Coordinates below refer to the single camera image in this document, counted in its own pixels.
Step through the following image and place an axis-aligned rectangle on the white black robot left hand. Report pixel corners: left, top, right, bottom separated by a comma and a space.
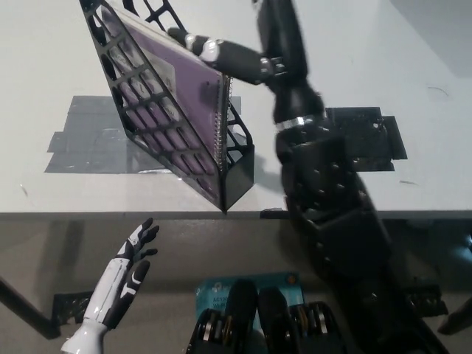
81, 217, 161, 331

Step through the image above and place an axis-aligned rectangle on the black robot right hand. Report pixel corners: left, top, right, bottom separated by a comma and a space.
167, 0, 327, 131

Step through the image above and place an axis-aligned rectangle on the purple spiral notebook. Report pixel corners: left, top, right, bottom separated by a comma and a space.
98, 6, 236, 202

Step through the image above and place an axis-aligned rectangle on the black mesh magazine stand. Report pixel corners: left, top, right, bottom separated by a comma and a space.
77, 0, 256, 215

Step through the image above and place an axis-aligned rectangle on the teal cardboard box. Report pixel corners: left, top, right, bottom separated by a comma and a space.
194, 271, 304, 326

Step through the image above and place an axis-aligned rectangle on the small black tape piece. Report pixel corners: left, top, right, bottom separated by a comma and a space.
260, 207, 288, 219

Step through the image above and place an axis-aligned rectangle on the grey tape patch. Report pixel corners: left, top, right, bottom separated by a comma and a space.
44, 95, 244, 175

